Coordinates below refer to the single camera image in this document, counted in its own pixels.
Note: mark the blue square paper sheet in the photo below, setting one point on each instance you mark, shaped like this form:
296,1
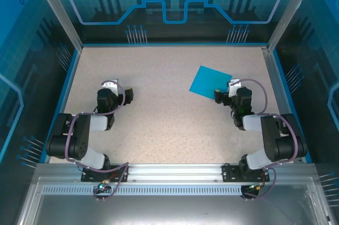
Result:
206,82

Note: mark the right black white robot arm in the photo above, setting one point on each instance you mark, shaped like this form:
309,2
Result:
272,135

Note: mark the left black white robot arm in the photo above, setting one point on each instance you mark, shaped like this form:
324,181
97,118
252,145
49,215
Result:
79,135

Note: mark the blue table edge strip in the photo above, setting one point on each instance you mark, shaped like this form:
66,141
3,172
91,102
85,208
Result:
62,106
291,106

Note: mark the brushed metal front panel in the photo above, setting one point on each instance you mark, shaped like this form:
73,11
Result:
169,209

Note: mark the metal frame part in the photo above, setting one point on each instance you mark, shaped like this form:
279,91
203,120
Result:
111,85

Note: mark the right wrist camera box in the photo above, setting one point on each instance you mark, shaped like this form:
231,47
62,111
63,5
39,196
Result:
234,85

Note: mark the aluminium side rail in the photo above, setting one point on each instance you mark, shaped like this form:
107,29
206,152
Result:
280,106

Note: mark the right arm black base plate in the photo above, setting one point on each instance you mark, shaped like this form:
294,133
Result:
230,173

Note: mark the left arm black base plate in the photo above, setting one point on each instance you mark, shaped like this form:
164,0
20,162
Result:
119,173

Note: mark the aluminium mounting rail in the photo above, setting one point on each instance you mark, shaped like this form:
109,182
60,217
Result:
174,172

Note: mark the aluminium frame post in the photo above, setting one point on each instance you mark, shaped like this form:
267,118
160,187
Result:
291,10
57,10

